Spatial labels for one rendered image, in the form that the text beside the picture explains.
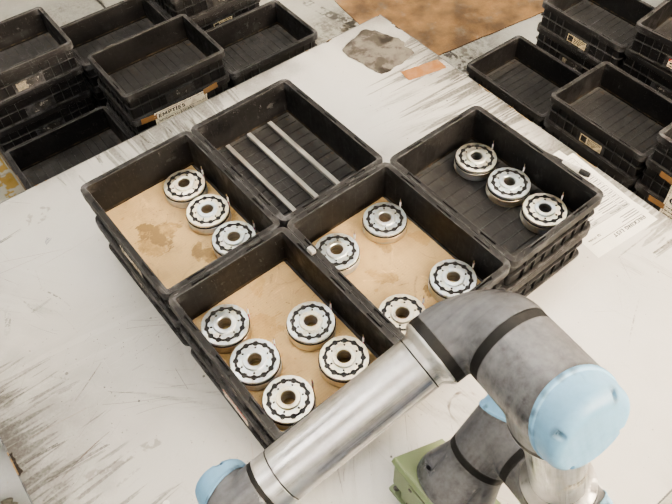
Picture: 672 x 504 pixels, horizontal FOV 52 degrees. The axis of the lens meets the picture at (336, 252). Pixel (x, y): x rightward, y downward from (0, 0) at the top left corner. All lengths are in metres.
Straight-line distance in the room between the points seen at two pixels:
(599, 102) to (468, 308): 1.98
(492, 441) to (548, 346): 0.45
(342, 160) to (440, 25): 1.98
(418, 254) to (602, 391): 0.87
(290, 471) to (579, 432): 0.33
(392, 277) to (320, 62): 0.96
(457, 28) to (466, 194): 2.02
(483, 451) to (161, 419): 0.71
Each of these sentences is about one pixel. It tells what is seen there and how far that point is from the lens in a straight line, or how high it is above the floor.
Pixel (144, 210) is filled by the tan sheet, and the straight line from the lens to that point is 1.75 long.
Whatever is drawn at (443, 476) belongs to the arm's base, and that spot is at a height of 0.89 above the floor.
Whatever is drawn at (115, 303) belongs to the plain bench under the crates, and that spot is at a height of 0.70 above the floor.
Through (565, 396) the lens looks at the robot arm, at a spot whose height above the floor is 1.42.
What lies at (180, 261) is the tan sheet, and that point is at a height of 0.83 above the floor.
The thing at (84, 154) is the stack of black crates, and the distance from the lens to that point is 2.80.
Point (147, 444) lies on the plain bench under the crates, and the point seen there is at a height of 0.70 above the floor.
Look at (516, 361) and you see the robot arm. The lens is 0.80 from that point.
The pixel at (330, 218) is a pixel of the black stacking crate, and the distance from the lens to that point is 1.60.
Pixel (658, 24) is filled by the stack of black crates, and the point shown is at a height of 0.51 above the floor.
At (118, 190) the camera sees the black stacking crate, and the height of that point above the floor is 0.87.
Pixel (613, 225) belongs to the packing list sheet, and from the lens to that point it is 1.91.
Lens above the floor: 2.10
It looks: 53 degrees down
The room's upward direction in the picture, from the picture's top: 3 degrees counter-clockwise
